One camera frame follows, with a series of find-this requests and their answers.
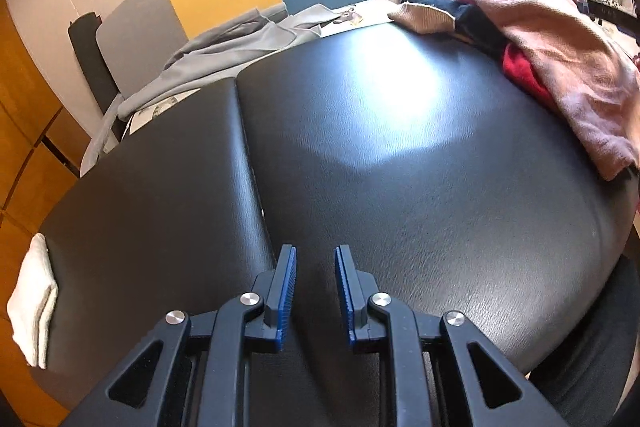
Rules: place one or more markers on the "beige knit garment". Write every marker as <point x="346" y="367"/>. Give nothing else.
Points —
<point x="420" y="18"/>

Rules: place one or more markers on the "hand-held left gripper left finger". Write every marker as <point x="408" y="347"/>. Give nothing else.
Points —
<point x="286" y="297"/>

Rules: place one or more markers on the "black padded bed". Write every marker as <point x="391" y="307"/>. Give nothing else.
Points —
<point x="400" y="207"/>

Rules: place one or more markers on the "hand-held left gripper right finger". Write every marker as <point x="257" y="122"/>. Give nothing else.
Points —
<point x="344" y="297"/>

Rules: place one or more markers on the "pink knit sweater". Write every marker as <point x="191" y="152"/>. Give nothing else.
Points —
<point x="565" y="42"/>

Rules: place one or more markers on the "black rolled mat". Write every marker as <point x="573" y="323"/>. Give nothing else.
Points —
<point x="82" y="52"/>

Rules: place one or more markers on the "wooden cabinet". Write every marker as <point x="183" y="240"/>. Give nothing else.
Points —
<point x="25" y="157"/>

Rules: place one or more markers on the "navy garment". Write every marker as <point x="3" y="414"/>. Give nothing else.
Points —
<point x="475" y="24"/>

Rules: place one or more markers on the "white printed cushion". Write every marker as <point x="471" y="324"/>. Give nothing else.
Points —
<point x="370" y="14"/>

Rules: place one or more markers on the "white folded cloth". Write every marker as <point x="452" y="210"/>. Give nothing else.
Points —
<point x="32" y="302"/>

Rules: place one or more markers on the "grey garment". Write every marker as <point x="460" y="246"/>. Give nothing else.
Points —
<point x="225" y="52"/>

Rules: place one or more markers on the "red garment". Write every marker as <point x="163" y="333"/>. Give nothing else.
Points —
<point x="520" y="67"/>

